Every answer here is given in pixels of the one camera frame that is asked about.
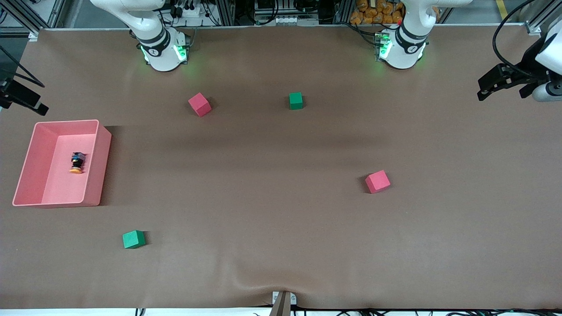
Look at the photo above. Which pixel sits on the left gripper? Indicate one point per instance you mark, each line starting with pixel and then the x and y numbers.
pixel 528 60

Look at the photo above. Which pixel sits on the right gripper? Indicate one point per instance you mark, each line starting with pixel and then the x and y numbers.
pixel 16 93

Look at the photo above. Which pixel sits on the yellow mushroom push button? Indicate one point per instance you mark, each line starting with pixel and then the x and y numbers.
pixel 77 163

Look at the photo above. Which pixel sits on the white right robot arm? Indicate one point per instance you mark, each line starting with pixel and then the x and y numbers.
pixel 162 57

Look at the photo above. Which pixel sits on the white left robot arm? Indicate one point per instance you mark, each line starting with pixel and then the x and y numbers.
pixel 404 52

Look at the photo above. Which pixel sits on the pink plastic bin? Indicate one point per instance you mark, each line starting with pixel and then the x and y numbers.
pixel 30 166

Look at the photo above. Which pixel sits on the bag of orange items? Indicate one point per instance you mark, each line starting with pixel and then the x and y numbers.
pixel 377 13

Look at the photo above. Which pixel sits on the pink foam cube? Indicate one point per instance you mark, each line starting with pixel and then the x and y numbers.
pixel 377 181
pixel 199 104

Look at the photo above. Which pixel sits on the green foam cube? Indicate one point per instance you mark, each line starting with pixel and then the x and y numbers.
pixel 133 239
pixel 296 101

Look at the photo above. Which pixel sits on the white power strip with plugs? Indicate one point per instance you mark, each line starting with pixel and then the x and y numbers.
pixel 191 12

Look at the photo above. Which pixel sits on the long white power strip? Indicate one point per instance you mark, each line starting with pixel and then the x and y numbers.
pixel 285 20

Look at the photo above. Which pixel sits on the brown table cover sheet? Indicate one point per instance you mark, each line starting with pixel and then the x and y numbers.
pixel 281 245

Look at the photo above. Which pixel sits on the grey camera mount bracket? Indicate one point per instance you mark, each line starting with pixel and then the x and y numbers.
pixel 283 303

